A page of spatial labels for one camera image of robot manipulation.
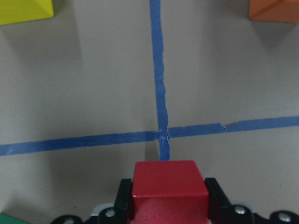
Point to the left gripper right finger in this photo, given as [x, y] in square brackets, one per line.
[219, 204]

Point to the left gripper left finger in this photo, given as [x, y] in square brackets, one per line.
[123, 204]

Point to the red wooden block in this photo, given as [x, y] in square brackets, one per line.
[169, 192]

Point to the green wooden block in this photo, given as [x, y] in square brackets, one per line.
[6, 219]

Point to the orange wooden block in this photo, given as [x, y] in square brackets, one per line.
[274, 10]

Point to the yellow wooden block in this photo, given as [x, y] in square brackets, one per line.
[15, 11]

